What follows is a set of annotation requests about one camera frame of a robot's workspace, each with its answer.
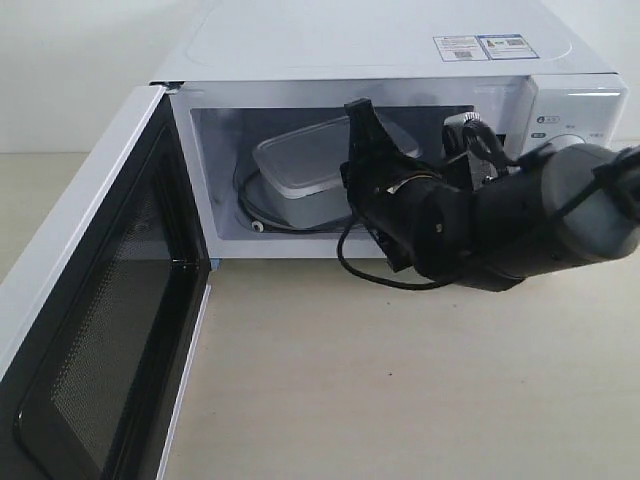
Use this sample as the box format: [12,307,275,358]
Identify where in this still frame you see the white plastic lidded container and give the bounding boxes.
[252,115,422,231]

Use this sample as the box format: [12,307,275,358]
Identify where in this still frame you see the upper white control knob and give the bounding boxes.
[541,134,585,151]

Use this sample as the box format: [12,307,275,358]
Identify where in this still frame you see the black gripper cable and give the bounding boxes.
[336,209,456,292]

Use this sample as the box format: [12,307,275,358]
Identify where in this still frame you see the white microwave door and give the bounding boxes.
[1,84,210,479]

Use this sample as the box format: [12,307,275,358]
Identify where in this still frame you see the blue energy label sticker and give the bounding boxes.
[476,34,539,61]

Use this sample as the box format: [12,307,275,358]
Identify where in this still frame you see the glass turntable plate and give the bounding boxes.
[233,170,350,235]

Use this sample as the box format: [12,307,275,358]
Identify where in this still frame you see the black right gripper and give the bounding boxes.
[340,98,450,273]

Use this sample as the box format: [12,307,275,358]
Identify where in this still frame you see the warning label sticker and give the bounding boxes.
[433,35,490,63]

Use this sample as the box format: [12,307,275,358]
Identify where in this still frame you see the white Midea microwave oven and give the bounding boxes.
[153,1,629,260]

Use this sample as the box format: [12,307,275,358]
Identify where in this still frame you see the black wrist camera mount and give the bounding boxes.
[441,112,515,191]

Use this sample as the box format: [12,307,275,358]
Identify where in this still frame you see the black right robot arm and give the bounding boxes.
[340,98,639,292]

